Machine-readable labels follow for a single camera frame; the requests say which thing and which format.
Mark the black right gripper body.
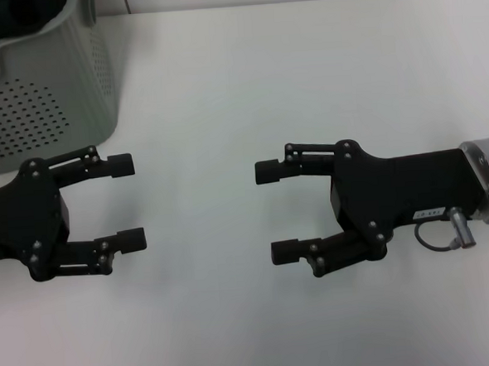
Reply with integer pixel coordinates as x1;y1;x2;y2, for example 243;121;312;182
327;130;489;266

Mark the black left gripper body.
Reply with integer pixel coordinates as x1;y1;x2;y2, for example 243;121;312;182
0;155;75;285

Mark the grey perforated plastic storage box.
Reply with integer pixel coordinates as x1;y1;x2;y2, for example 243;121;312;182
0;0;131;179

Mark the grey cable with metal plug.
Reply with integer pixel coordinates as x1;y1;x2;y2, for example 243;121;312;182
411;205;480;253

